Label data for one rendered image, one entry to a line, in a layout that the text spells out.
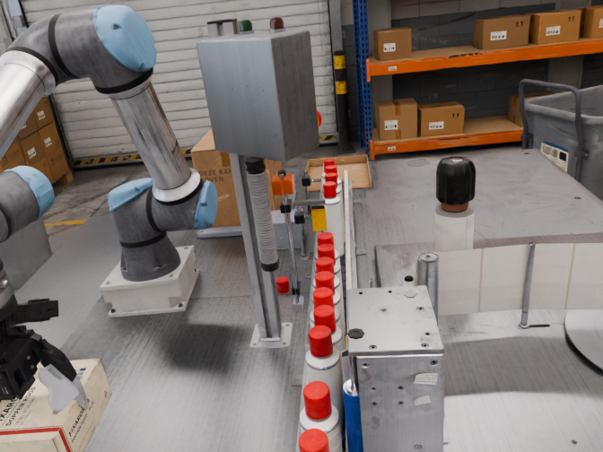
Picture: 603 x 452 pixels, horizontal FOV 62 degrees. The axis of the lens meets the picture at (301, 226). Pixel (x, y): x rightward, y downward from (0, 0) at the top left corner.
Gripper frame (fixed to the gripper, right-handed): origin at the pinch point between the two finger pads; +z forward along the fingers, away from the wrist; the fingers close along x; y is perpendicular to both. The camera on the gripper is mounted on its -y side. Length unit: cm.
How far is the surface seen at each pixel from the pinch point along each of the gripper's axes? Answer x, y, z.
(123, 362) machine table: -3.2, -31.2, 18.8
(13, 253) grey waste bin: -150, -215, 80
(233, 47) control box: 32, -27, -44
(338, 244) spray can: 47, -61, 10
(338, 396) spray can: 43.7, -1.3, 3.6
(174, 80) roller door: -97, -475, 26
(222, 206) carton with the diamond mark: 11, -95, 11
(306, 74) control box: 43, -28, -39
